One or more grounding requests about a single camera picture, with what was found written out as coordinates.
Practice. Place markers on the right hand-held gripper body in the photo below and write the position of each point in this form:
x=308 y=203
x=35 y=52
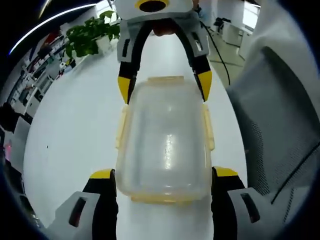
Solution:
x=127 y=7

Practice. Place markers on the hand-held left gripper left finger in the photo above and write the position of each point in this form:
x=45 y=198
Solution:
x=102 y=207

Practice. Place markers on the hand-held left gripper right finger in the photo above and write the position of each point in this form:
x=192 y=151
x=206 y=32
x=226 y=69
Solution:
x=225 y=207

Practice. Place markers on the clear plastic buckle box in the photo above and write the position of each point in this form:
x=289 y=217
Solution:
x=165 y=137

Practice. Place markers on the person's right hand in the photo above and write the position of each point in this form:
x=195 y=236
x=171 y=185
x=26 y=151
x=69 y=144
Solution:
x=163 y=30

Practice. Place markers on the white plant pot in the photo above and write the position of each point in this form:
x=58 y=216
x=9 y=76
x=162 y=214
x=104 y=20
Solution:
x=103 y=46

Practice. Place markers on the green potted plant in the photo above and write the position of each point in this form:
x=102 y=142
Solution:
x=85 y=37

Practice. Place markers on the small white figurine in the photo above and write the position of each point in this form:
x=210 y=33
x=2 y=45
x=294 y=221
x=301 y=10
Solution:
x=63 y=67

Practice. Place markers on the curved ceiling light strip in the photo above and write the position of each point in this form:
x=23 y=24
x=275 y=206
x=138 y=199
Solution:
x=50 y=21

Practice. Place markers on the grey mesh office chair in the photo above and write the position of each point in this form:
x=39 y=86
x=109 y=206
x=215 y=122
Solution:
x=270 y=120

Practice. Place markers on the white storage shelves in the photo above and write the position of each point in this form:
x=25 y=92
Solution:
x=37 y=67

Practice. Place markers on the black office chair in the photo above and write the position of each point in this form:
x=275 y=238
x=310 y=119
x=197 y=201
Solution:
x=13 y=117

